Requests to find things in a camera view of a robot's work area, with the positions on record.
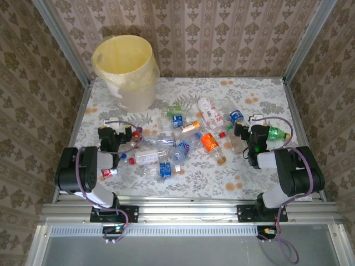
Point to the clear water bottle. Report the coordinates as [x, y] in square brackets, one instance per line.
[158, 141]

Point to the blue label white cap bottle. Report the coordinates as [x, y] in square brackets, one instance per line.
[177, 122]

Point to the orange band white label bottle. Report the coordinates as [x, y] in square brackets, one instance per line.
[187, 128]

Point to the aluminium frame post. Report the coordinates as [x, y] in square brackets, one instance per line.
[314, 27]
[51, 22]

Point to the aluminium frame rail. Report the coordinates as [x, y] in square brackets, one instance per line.
[297, 110]
[80, 110]

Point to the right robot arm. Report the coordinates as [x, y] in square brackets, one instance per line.
[299, 171]

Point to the grey metal panel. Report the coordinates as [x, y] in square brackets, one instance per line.
[180, 252]

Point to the red cap clear bottle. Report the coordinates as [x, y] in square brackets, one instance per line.
[235, 144]

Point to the green cap clear bottle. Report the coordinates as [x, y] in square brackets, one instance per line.
[229, 128]

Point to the floral table cover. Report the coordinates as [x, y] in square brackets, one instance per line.
[205, 183]

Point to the yellow plastic bin liner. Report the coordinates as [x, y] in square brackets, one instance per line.
[124, 55]

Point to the orange label brown cap bottle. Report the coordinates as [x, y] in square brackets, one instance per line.
[209, 142]

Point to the blue label clear bottle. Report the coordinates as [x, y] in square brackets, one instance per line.
[235, 116]

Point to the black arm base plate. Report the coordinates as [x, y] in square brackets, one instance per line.
[244, 213]
[133, 213]

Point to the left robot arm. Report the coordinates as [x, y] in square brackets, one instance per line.
[75, 171]

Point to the green soda bottle yellow cap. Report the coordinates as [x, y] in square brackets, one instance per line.
[276, 133]

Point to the white label orange V bottle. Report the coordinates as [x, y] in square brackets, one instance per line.
[145, 156]

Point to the red label red cap bottle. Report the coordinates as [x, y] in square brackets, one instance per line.
[106, 173]

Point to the purple blue label bottle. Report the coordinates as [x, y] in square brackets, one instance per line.
[183, 147]

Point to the white bottle red print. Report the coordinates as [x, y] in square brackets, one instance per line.
[208, 110]

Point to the black connector with LED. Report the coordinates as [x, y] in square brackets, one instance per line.
[111, 230]

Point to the cream plastic bin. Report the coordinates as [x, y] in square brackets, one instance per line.
[138, 97]

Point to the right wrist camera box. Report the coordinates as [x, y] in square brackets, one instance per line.
[256, 117]

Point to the green label clear bottle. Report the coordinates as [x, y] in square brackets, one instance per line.
[174, 110]

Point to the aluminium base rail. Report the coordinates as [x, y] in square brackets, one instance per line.
[188, 210]

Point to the blue Pocari label bottle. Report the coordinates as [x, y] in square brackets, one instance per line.
[165, 169]

